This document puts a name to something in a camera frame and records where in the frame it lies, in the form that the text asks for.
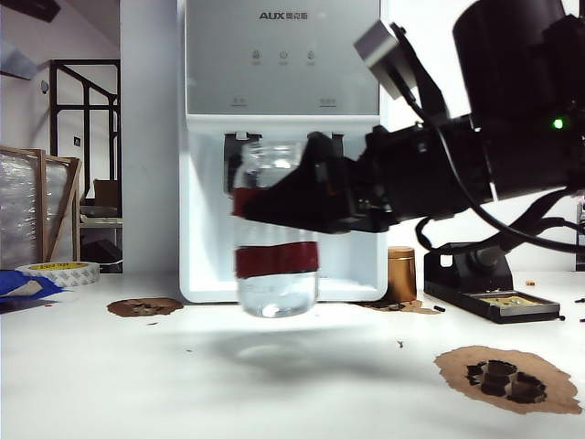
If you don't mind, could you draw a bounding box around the black metal frame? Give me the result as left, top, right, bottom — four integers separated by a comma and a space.
48, 59, 122, 207

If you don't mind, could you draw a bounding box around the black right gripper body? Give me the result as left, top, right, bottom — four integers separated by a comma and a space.
354, 116, 495, 225

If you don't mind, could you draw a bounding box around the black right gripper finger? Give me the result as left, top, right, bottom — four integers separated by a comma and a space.
299, 131, 357, 173
240, 157, 394, 235

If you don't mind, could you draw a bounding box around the white double-sided tape roll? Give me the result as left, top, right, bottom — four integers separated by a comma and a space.
16, 260, 101, 289

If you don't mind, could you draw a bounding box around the glass bottle with red bands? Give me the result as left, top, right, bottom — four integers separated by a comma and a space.
230, 140, 321, 319

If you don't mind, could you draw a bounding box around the white AUX water dispenser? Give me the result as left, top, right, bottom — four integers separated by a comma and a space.
177, 0, 389, 304

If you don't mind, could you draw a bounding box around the gold metal canister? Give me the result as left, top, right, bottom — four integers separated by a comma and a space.
387, 245, 418, 303

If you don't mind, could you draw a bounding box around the black soldering iron stand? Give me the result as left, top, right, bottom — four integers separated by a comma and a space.
423, 241, 561, 325

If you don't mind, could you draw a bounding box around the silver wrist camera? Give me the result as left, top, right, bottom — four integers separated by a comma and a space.
354, 18, 452, 125

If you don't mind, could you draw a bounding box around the black soldering iron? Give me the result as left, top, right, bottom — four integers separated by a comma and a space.
473, 218, 585, 274

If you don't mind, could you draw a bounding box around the brown patch with black scraps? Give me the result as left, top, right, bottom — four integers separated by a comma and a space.
433, 346, 582, 415

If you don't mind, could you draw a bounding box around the brown cardboard box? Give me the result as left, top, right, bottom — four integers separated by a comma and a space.
93, 178, 122, 207

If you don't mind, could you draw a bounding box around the wooden frame with bubble wrap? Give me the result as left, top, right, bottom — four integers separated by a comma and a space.
0, 145, 83, 271

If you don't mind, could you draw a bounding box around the black camera cable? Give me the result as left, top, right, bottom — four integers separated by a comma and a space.
401, 86, 585, 253

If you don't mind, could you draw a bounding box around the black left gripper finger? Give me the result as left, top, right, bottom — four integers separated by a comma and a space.
34, 0, 63, 22
0, 38, 37, 79

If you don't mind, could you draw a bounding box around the blue cloth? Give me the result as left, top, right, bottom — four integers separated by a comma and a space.
0, 269, 74, 303

